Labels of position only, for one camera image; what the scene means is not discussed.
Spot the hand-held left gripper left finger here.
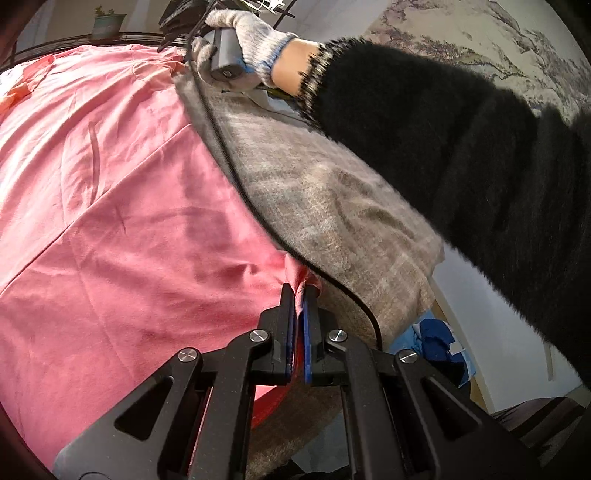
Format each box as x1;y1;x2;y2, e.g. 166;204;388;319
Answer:
52;283;303;480

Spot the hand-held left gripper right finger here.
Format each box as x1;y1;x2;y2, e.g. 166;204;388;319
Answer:
301;285;546;480

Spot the pink t-shirt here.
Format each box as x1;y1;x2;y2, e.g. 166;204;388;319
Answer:
0;44;324;467

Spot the person's right forearm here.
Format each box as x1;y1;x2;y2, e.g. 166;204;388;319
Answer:
271;37;591;400

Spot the person's right hand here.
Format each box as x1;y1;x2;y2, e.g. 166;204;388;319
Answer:
191;9;301;92

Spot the potted plant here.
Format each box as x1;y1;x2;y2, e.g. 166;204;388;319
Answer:
90;6;127;41

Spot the blue cloth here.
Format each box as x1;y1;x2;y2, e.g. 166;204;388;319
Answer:
392;311;476;393

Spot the grey plaid blanket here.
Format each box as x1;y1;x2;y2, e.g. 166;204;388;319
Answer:
173;69;446;480

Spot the black metal rack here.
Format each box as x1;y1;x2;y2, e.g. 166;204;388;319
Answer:
0;30;185;70

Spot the dark wooden furniture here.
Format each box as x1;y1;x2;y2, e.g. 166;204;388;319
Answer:
492;394;589;467

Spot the black cable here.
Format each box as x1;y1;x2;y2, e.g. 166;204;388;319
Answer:
157;0;384;352

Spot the landscape wall poster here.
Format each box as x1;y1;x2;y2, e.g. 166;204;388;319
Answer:
365;0;591;121

